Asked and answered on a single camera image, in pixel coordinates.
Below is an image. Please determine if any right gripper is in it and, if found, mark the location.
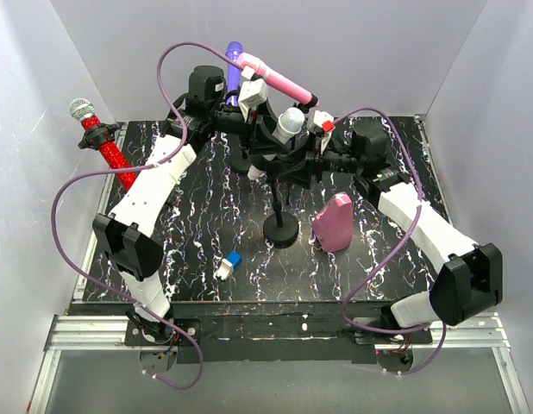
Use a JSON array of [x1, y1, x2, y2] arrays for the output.
[[277, 131, 363, 191]]

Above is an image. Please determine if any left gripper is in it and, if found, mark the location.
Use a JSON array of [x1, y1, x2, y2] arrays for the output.
[[210, 99, 292, 154]]

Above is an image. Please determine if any white microphone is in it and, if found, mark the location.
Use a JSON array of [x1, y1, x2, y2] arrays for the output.
[[248, 107, 305, 181]]

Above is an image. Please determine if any black round-base mic stand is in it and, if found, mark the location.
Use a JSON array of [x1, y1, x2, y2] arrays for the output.
[[263, 177, 299, 248]]

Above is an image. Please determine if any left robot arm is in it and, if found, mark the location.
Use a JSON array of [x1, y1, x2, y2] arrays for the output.
[[92, 66, 268, 345]]

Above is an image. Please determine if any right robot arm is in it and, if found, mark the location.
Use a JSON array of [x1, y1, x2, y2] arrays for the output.
[[275, 129, 504, 343]]

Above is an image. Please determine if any black tripod mic stand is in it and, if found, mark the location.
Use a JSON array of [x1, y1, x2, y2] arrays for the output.
[[261, 106, 316, 190]]

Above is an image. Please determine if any purple mic round-base stand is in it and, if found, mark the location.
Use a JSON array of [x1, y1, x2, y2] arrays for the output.
[[224, 102, 256, 174]]

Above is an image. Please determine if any pink microphone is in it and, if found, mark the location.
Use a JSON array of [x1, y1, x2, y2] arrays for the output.
[[236, 53, 318, 108]]

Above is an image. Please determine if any purple microphone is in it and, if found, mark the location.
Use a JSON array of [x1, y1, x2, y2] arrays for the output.
[[225, 41, 243, 107]]

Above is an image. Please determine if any red glitter microphone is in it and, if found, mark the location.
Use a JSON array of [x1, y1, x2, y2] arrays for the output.
[[69, 98, 132, 169]]

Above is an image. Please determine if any pink wedge-shaped case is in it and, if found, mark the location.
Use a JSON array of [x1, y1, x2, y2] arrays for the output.
[[311, 191, 354, 253]]

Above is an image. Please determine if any blue and white block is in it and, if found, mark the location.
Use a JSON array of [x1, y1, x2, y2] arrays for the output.
[[215, 251, 242, 281]]

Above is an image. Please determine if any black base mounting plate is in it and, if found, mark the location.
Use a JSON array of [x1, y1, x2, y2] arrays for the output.
[[124, 300, 434, 366]]

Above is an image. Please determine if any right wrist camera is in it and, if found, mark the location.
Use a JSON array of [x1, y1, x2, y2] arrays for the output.
[[312, 110, 335, 153]]

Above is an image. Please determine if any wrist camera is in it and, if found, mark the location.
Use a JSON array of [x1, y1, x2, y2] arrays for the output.
[[238, 66, 268, 121], [312, 110, 335, 153]]

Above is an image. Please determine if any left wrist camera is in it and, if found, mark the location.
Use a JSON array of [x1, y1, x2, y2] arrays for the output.
[[238, 66, 268, 121]]

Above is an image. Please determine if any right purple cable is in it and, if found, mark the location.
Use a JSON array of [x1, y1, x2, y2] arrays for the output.
[[326, 106, 448, 376]]

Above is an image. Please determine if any purple cable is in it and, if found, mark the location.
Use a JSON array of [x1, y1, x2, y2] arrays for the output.
[[50, 41, 259, 392], [326, 106, 448, 376]]

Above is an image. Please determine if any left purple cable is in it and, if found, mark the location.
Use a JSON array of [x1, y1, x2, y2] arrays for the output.
[[50, 41, 259, 392]]

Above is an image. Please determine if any aluminium frame rail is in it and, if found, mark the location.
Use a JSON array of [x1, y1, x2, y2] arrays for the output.
[[30, 135, 530, 413]]

